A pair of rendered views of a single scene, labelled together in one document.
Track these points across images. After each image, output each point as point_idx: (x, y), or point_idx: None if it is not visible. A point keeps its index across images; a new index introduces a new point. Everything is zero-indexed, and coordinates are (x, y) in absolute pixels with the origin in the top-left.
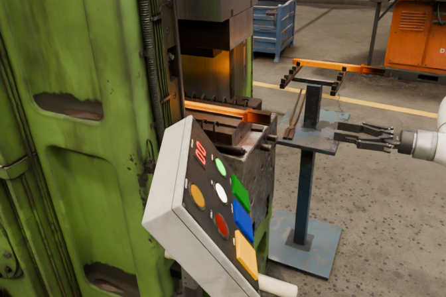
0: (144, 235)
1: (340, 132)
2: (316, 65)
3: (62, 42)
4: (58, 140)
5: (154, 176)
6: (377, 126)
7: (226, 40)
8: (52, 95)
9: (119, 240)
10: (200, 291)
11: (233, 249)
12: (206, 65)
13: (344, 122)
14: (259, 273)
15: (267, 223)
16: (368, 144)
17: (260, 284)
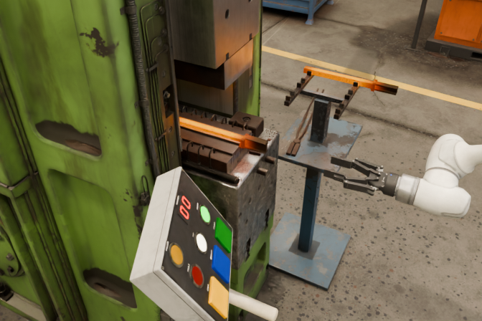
0: None
1: (330, 170)
2: (327, 77)
3: (63, 82)
4: (59, 166)
5: (143, 231)
6: (369, 164)
7: (221, 80)
8: (52, 123)
9: (117, 252)
10: None
11: (206, 295)
12: None
13: (337, 157)
14: (257, 281)
15: (267, 234)
16: (353, 185)
17: (244, 306)
